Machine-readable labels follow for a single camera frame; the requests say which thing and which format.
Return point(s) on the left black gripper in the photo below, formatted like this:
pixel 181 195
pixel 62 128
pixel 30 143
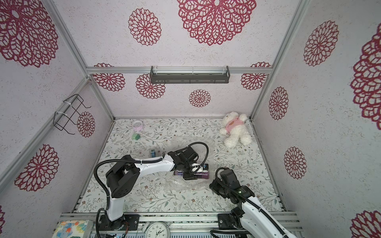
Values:
pixel 189 177

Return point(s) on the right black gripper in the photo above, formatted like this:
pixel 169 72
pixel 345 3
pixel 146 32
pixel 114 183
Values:
pixel 217 186

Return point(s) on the purple glass bottle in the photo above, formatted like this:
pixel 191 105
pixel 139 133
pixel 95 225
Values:
pixel 191 176

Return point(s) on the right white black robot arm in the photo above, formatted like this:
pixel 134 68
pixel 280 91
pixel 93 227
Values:
pixel 249 217

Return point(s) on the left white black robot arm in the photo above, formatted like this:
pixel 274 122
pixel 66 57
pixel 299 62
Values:
pixel 121 178

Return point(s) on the small green cube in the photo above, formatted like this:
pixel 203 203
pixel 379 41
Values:
pixel 136 136

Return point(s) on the pink tape roll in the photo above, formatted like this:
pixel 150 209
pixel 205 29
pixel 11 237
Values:
pixel 137 125

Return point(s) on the white teddy bear pink shirt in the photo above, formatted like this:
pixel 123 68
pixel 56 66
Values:
pixel 233 125

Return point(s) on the white analog clock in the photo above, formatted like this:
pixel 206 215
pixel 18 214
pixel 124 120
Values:
pixel 157 230

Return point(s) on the colourful tissue box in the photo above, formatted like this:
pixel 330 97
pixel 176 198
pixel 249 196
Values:
pixel 73 229

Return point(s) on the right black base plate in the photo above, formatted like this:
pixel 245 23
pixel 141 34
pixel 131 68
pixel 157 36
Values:
pixel 228 221

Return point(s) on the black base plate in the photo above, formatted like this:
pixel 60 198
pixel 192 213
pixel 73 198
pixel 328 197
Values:
pixel 126 222
pixel 228 221

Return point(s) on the black wall shelf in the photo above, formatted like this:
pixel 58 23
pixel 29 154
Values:
pixel 204 77

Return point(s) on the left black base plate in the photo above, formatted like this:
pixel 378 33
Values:
pixel 126 222

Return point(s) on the black wire wall rack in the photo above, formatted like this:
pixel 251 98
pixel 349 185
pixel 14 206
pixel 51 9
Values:
pixel 62 118

